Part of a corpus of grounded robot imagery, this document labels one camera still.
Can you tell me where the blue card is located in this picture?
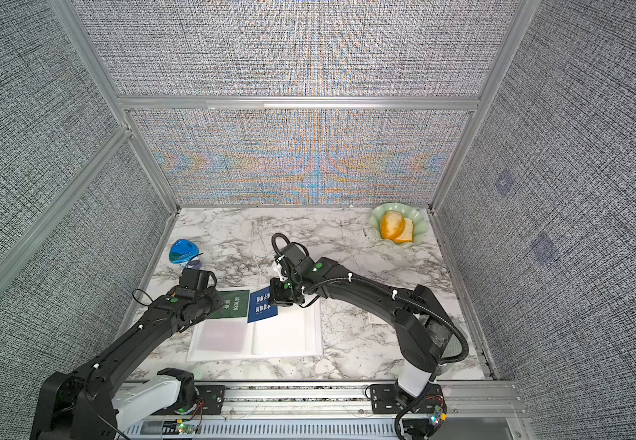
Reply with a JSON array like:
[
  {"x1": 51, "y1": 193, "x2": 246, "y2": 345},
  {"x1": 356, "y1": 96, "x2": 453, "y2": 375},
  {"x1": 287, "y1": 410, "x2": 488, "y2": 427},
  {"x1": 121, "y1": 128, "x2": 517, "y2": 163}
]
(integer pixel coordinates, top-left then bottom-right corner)
[{"x1": 247, "y1": 287, "x2": 279, "y2": 324}]

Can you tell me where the green card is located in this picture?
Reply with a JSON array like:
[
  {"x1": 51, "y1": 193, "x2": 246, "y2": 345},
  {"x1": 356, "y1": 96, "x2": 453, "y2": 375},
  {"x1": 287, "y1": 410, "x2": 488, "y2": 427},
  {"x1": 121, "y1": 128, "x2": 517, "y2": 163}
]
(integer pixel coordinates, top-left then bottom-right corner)
[{"x1": 209, "y1": 289, "x2": 250, "y2": 320}]

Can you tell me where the white photo album book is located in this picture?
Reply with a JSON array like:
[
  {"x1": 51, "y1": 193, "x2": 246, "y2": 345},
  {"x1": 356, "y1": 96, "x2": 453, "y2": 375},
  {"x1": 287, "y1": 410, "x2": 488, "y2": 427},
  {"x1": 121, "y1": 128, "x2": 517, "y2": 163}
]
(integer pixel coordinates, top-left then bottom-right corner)
[{"x1": 186, "y1": 288, "x2": 323, "y2": 362}]

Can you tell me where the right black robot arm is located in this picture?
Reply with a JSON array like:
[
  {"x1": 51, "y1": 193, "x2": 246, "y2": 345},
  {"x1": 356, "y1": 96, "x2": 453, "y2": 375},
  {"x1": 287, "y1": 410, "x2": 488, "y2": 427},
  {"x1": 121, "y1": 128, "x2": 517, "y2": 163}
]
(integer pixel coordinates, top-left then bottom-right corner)
[{"x1": 269, "y1": 256, "x2": 469, "y2": 398}]

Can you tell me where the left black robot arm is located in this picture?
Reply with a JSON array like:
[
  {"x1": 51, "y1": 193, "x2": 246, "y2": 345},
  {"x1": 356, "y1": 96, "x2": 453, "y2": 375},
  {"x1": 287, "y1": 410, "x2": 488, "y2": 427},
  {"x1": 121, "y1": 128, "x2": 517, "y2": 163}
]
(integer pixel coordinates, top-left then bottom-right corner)
[{"x1": 30, "y1": 286, "x2": 224, "y2": 439}]

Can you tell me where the blue lidded cup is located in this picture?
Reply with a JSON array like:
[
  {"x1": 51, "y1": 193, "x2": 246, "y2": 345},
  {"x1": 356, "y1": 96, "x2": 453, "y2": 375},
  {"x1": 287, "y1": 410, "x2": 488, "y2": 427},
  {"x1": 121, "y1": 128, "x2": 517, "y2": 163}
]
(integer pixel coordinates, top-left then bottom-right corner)
[{"x1": 169, "y1": 238, "x2": 202, "y2": 267}]

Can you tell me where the white card grey print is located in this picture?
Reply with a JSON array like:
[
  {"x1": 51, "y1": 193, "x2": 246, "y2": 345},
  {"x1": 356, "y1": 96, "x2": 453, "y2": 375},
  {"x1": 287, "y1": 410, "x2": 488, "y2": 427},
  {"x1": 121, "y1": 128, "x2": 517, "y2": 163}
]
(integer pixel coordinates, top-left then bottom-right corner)
[{"x1": 367, "y1": 313, "x2": 387, "y2": 325}]

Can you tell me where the bread piece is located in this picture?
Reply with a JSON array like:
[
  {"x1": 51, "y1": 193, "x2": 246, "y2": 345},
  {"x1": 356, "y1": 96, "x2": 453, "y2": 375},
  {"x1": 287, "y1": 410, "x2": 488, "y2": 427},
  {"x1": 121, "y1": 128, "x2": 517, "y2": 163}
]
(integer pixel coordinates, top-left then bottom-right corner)
[{"x1": 380, "y1": 211, "x2": 414, "y2": 244}]

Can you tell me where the green glass plate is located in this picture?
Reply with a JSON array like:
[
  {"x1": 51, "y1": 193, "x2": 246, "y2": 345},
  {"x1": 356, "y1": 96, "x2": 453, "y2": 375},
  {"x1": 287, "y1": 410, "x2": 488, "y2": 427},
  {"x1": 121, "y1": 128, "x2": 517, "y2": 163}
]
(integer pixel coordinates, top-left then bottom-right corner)
[{"x1": 369, "y1": 202, "x2": 429, "y2": 246}]

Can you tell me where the green folded cloth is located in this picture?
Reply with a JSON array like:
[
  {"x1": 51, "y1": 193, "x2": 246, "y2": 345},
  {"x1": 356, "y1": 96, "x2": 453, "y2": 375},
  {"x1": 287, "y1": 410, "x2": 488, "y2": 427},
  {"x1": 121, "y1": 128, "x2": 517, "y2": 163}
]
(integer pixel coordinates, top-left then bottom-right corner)
[{"x1": 441, "y1": 335, "x2": 469, "y2": 364}]

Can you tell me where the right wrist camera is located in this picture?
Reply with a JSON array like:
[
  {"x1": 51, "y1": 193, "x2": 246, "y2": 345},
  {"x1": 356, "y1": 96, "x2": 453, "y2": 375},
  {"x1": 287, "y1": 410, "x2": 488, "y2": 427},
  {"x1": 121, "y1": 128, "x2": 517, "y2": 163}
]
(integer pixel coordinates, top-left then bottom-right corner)
[{"x1": 275, "y1": 242, "x2": 313, "y2": 279}]

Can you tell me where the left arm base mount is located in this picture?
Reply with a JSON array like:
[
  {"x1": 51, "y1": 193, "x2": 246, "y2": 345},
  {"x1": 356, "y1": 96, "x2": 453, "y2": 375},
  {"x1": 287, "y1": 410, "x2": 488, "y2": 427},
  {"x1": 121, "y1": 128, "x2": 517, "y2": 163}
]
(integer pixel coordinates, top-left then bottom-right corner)
[{"x1": 157, "y1": 368, "x2": 226, "y2": 418}]

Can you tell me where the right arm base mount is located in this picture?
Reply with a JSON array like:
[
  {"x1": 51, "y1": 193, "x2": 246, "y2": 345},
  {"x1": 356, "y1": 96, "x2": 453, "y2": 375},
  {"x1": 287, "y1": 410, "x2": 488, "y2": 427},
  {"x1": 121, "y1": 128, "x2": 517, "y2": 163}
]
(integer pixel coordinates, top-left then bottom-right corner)
[{"x1": 365, "y1": 383, "x2": 448, "y2": 425}]

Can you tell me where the aluminium front rail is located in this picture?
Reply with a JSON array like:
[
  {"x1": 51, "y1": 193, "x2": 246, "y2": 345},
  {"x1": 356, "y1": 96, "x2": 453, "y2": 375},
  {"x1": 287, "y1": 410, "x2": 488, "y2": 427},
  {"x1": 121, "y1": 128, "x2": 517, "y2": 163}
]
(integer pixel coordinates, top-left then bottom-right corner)
[{"x1": 114, "y1": 379, "x2": 536, "y2": 439}]

